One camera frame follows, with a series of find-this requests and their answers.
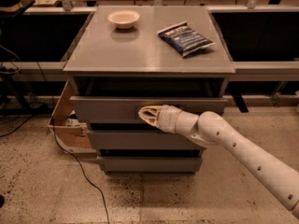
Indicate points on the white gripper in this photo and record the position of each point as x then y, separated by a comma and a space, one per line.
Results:
168, 118

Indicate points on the grey top drawer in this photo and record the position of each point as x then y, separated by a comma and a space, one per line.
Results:
125, 109

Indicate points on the grey drawer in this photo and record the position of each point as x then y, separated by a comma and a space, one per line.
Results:
149, 164
125, 109
146, 140

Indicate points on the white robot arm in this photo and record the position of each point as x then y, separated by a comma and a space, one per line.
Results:
210, 128

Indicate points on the grey middle drawer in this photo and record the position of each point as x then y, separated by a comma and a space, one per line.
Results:
146, 140

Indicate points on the grey bottom drawer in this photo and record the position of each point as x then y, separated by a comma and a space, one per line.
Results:
149, 164

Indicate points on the grey drawer cabinet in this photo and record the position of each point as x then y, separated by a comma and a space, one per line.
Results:
108, 62

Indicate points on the brown cardboard box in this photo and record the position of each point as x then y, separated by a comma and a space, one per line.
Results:
69, 132

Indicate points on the blue chip bag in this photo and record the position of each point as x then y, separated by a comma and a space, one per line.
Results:
184, 39

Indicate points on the white ceramic bowl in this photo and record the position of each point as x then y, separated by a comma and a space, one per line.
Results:
123, 19

